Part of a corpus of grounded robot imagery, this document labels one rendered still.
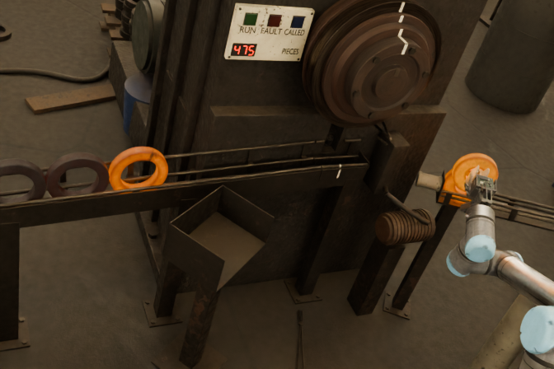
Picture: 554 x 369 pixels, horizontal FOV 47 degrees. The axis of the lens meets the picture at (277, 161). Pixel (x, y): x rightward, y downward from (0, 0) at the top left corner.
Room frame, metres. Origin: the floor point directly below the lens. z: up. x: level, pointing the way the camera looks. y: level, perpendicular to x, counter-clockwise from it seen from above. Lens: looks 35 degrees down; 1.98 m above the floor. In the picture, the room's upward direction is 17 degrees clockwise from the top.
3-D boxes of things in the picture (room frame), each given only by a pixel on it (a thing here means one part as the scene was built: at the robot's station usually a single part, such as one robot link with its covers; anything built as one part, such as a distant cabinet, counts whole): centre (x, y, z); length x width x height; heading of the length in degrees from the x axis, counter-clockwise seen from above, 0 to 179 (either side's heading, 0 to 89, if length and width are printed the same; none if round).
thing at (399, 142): (2.06, -0.40, 0.68); 0.11 x 0.08 x 0.24; 32
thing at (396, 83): (1.84, -0.26, 1.11); 0.28 x 0.06 x 0.28; 122
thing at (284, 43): (1.83, 0.14, 1.15); 0.26 x 0.02 x 0.18; 122
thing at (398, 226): (1.98, -0.56, 0.27); 0.22 x 0.13 x 0.53; 122
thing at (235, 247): (1.42, 0.10, 0.36); 0.26 x 0.20 x 0.72; 157
